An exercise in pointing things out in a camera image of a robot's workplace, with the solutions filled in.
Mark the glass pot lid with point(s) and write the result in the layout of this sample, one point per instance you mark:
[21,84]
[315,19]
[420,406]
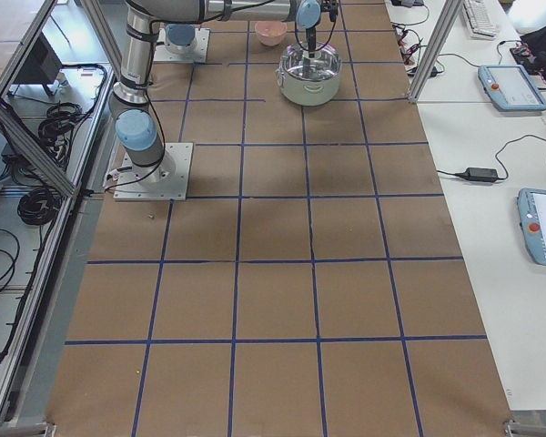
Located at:
[325,64]

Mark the blue teach pendant near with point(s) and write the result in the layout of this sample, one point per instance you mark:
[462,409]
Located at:
[531,204]

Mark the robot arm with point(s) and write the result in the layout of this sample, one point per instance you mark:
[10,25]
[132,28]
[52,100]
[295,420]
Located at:
[180,38]
[136,122]

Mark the blue teach pendant far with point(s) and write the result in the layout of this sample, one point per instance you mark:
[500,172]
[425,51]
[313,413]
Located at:
[510,88]

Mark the black power adapter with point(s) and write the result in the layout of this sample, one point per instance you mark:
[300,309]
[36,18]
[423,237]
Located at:
[488,175]

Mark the aluminium frame post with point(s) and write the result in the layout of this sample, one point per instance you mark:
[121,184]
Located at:
[437,40]

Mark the white keyboard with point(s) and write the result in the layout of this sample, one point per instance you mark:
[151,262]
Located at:
[477,20]

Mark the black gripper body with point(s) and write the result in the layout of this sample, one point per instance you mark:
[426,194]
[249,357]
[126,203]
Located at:
[310,35]

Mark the pale green electric pot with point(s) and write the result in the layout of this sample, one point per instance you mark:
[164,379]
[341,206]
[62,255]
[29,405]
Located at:
[307,93]

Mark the blue teach pendant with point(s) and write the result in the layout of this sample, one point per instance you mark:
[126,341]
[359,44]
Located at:
[510,88]
[531,204]

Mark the pink bowl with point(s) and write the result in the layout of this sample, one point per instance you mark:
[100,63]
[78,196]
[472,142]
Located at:
[270,33]

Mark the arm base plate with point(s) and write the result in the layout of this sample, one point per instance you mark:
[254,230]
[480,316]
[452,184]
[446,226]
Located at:
[197,55]
[168,182]

